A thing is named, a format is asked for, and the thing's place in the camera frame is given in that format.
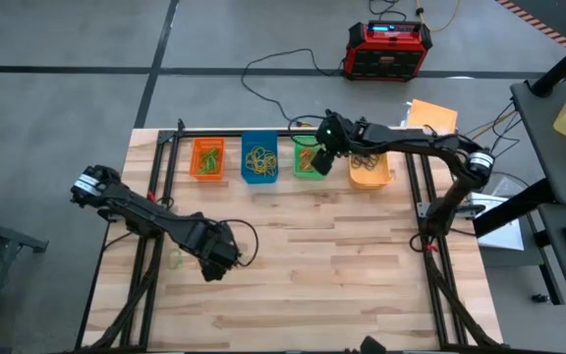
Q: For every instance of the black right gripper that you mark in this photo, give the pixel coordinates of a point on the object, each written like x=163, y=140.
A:
x=342, y=135

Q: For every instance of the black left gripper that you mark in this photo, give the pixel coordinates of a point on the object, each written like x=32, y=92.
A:
x=214, y=248

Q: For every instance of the orange rubber band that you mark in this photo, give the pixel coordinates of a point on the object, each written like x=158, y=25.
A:
x=307, y=166
x=304, y=168
x=309, y=158
x=305, y=159
x=302, y=155

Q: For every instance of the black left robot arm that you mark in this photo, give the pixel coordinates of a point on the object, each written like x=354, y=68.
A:
x=140, y=214

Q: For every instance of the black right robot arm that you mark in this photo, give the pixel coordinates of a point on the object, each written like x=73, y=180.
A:
x=420, y=142

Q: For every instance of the light green rubber band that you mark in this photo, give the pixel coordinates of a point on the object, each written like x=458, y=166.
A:
x=171, y=258

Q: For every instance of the yellow plastic basket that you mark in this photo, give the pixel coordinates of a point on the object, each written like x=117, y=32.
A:
x=371, y=179

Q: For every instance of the green plastic basket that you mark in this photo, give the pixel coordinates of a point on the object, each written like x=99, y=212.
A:
x=297, y=169

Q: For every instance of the clear plastic sleeve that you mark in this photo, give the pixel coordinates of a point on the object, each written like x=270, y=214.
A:
x=405, y=114

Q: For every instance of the blue plastic basket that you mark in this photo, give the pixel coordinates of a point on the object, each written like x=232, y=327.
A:
x=260, y=137

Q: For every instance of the red black power station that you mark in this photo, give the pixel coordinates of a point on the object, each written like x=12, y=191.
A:
x=386, y=59

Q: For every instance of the orange paper folder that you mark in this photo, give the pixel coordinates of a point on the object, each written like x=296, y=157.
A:
x=433, y=115

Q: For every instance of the orange plastic basket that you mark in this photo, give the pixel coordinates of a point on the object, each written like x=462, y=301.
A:
x=193, y=142

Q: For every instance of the black rounded object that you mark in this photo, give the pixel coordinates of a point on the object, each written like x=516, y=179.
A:
x=372, y=345

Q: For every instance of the black support beam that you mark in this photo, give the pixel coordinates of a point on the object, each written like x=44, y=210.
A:
x=519, y=206

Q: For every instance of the white paper sheet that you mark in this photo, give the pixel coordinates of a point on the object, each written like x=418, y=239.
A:
x=504, y=238

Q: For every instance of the grey side table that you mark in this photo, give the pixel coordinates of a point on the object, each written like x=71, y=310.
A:
x=548, y=147

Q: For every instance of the grey metal stand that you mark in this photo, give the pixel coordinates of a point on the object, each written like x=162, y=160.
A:
x=8, y=235

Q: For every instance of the black metal pole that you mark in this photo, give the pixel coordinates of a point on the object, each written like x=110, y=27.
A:
x=563, y=64

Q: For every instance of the small black floor object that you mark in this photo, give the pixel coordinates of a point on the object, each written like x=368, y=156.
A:
x=538, y=298

